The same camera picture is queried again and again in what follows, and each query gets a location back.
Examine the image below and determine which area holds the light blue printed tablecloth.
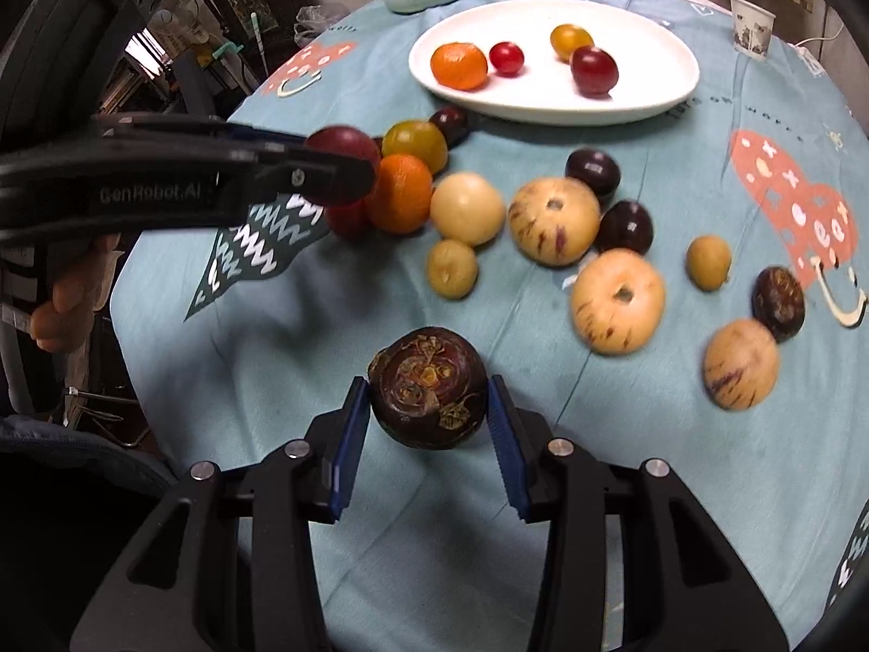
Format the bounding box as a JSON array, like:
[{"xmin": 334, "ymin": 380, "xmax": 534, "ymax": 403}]
[{"xmin": 109, "ymin": 0, "xmax": 869, "ymax": 652}]

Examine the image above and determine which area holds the yellow orange cherry tomato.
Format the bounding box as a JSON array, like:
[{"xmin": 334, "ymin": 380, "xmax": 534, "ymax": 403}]
[{"xmin": 550, "ymin": 23, "xmax": 595, "ymax": 64}]

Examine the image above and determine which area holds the pale yellow round fruit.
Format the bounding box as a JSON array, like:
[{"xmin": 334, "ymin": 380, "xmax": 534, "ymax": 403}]
[{"xmin": 430, "ymin": 172, "xmax": 507, "ymax": 247}]

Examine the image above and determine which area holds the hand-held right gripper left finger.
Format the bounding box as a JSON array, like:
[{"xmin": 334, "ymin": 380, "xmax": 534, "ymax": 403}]
[{"xmin": 68, "ymin": 375, "xmax": 371, "ymax": 652}]

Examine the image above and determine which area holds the white mop handle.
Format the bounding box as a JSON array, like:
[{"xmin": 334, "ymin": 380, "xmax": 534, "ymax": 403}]
[{"xmin": 250, "ymin": 12, "xmax": 269, "ymax": 79}]

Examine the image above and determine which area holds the orange mandarin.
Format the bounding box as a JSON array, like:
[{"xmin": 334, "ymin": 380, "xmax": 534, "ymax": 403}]
[
  {"xmin": 430, "ymin": 42, "xmax": 489, "ymax": 91},
  {"xmin": 367, "ymin": 153, "xmax": 434, "ymax": 235}
]

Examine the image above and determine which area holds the dark purple plum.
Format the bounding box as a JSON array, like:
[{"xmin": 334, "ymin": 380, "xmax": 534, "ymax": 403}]
[{"xmin": 595, "ymin": 199, "xmax": 654, "ymax": 256}]

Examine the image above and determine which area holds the dark purple mangosteen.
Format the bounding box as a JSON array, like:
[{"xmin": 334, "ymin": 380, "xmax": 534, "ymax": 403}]
[{"xmin": 368, "ymin": 326, "xmax": 490, "ymax": 450}]

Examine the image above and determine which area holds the red cherry tomato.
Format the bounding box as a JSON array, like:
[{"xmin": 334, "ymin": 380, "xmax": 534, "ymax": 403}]
[
  {"xmin": 324, "ymin": 200, "xmax": 373, "ymax": 240},
  {"xmin": 489, "ymin": 41, "xmax": 526, "ymax": 77}
]

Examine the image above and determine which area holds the white standing fan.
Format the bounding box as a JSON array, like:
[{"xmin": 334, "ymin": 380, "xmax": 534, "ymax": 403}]
[{"xmin": 146, "ymin": 0, "xmax": 205, "ymax": 55}]

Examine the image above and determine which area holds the white oval plate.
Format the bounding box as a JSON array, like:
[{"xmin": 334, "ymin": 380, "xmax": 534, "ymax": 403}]
[{"xmin": 408, "ymin": 0, "xmax": 700, "ymax": 127}]

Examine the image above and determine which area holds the printed paper cup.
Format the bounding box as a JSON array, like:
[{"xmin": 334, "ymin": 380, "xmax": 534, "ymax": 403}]
[{"xmin": 728, "ymin": 0, "xmax": 777, "ymax": 59}]

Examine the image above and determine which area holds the blue quilted jacket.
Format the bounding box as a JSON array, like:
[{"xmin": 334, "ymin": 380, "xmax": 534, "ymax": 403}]
[{"xmin": 0, "ymin": 414, "xmax": 178, "ymax": 510}]

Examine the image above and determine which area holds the yellow green tomato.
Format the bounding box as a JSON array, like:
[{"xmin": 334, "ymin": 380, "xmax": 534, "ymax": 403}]
[{"xmin": 381, "ymin": 120, "xmax": 449, "ymax": 174}]

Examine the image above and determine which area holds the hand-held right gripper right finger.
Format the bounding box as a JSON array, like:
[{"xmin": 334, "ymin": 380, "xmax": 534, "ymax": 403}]
[{"xmin": 487, "ymin": 373, "xmax": 792, "ymax": 652}]

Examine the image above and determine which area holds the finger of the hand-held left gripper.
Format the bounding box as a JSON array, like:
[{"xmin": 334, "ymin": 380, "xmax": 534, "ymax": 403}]
[
  {"xmin": 95, "ymin": 115, "xmax": 310, "ymax": 154},
  {"xmin": 224, "ymin": 149, "xmax": 377, "ymax": 218}
]

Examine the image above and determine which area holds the dark red plum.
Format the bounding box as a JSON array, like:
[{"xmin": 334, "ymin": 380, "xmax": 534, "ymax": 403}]
[
  {"xmin": 304, "ymin": 125, "xmax": 382, "ymax": 208},
  {"xmin": 570, "ymin": 45, "xmax": 619, "ymax": 97}
]

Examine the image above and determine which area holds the clear plastic bag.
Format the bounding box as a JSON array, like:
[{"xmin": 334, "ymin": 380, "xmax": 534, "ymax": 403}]
[{"xmin": 293, "ymin": 5, "xmax": 347, "ymax": 48}]

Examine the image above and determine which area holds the streaked pepino melon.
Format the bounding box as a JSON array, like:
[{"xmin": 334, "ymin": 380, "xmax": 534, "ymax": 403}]
[
  {"xmin": 569, "ymin": 248, "xmax": 667, "ymax": 355},
  {"xmin": 507, "ymin": 177, "xmax": 602, "ymax": 266},
  {"xmin": 702, "ymin": 318, "xmax": 780, "ymax": 411}
]

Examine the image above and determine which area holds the person's left hand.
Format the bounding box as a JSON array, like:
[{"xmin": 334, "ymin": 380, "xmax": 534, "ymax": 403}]
[{"xmin": 30, "ymin": 231, "xmax": 127, "ymax": 354}]

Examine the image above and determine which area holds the small tan pear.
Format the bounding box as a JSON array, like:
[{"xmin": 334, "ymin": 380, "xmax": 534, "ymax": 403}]
[{"xmin": 426, "ymin": 238, "xmax": 480, "ymax": 300}]

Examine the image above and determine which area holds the white cable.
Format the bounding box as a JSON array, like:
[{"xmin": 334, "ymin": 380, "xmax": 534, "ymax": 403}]
[{"xmin": 788, "ymin": 10, "xmax": 849, "ymax": 48}]

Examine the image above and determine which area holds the dark brown water chestnut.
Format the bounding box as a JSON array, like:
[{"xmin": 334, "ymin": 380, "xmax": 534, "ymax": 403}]
[{"xmin": 751, "ymin": 265, "xmax": 807, "ymax": 344}]

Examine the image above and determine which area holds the black chair back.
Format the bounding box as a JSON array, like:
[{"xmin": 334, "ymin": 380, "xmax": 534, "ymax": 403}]
[{"xmin": 173, "ymin": 54, "xmax": 218, "ymax": 116}]

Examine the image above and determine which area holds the tan longan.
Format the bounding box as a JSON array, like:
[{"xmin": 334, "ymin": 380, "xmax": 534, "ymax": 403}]
[{"xmin": 685, "ymin": 235, "xmax": 733, "ymax": 292}]

